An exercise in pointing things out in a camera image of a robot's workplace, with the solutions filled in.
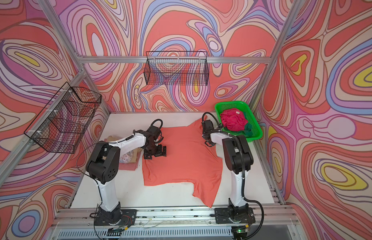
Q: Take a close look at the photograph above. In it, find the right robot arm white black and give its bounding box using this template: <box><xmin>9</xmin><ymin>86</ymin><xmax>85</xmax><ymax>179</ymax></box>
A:
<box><xmin>202</xmin><ymin>112</ymin><xmax>262</xmax><ymax>225</ymax></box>

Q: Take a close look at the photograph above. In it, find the magenta t shirt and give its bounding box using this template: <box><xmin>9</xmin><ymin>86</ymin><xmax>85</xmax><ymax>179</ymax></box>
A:
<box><xmin>220</xmin><ymin>108</ymin><xmax>248</xmax><ymax>132</ymax></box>

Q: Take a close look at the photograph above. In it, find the green plastic basket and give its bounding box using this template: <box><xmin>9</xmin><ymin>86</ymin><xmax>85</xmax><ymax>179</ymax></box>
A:
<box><xmin>215</xmin><ymin>101</ymin><xmax>263</xmax><ymax>143</ymax></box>

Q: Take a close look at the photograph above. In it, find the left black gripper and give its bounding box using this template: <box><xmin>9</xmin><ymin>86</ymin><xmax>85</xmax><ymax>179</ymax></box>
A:
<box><xmin>146</xmin><ymin>143</ymin><xmax>169</xmax><ymax>160</ymax></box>

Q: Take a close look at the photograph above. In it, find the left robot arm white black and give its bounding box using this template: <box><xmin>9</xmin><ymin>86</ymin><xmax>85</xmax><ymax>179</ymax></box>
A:
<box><xmin>85</xmin><ymin>119</ymin><xmax>166</xmax><ymax>223</ymax></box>

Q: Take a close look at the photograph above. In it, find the aluminium frame left post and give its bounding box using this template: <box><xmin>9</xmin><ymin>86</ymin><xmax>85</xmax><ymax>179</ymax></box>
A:
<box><xmin>38</xmin><ymin>0</ymin><xmax>111</xmax><ymax>115</ymax></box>

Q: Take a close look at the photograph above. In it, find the folded pink t shirt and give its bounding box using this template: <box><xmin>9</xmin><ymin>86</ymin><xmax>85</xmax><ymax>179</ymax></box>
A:
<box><xmin>106</xmin><ymin>135</ymin><xmax>144</xmax><ymax>171</ymax></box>

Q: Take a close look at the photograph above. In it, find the aluminium frame right post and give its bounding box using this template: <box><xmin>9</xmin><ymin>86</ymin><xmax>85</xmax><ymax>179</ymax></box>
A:
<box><xmin>249</xmin><ymin>0</ymin><xmax>306</xmax><ymax>111</ymax></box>

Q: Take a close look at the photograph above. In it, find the dark green t shirt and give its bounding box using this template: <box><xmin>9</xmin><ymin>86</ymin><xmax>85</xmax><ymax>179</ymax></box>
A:
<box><xmin>239</xmin><ymin>123</ymin><xmax>254</xmax><ymax>138</ymax></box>

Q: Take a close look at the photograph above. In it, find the aluminium frame left side bar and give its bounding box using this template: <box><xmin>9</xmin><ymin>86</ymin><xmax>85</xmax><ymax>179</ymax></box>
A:
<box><xmin>0</xmin><ymin>70</ymin><xmax>86</xmax><ymax>193</ymax></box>

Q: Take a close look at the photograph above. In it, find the aluminium frame post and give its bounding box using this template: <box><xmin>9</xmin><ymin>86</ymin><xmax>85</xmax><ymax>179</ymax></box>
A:
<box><xmin>38</xmin><ymin>0</ymin><xmax>111</xmax><ymax>115</ymax></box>
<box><xmin>249</xmin><ymin>0</ymin><xmax>306</xmax><ymax>111</ymax></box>

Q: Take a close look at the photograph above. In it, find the black wire basket left wall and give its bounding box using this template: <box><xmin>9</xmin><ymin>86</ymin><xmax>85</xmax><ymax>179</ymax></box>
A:
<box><xmin>23</xmin><ymin>82</ymin><xmax>102</xmax><ymax>154</ymax></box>

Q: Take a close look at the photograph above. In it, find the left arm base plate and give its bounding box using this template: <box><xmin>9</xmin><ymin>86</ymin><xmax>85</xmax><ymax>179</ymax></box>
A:
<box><xmin>93</xmin><ymin>208</ymin><xmax>137</xmax><ymax>226</ymax></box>

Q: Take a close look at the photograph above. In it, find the aluminium frame horizontal back bar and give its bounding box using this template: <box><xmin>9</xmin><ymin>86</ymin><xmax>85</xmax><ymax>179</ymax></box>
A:
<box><xmin>77</xmin><ymin>55</ymin><xmax>271</xmax><ymax>64</ymax></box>

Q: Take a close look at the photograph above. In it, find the white vented cable duct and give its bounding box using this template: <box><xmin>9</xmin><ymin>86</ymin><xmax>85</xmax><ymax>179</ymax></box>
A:
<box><xmin>51</xmin><ymin>227</ymin><xmax>233</xmax><ymax>240</ymax></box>

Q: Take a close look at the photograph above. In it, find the coral orange t shirt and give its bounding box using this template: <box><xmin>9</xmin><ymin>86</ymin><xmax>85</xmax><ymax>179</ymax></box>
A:
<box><xmin>142</xmin><ymin>120</ymin><xmax>223</xmax><ymax>207</ymax></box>

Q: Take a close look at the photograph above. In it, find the black wire basket wall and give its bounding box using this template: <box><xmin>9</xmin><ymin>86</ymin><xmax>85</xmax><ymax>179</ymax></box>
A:
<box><xmin>143</xmin><ymin>51</ymin><xmax>210</xmax><ymax>86</ymax></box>
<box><xmin>23</xmin><ymin>82</ymin><xmax>102</xmax><ymax>154</ymax></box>

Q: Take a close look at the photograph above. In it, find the aluminium front rail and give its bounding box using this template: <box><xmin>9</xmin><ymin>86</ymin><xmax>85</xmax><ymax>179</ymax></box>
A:
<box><xmin>52</xmin><ymin>205</ymin><xmax>300</xmax><ymax>228</ymax></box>

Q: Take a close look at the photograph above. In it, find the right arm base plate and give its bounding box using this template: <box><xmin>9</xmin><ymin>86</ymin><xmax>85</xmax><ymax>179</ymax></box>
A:
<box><xmin>212</xmin><ymin>206</ymin><xmax>256</xmax><ymax>225</ymax></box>

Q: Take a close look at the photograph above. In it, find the black wire basket back wall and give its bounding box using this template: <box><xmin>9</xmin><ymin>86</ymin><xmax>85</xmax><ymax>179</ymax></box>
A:
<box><xmin>143</xmin><ymin>51</ymin><xmax>210</xmax><ymax>86</ymax></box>

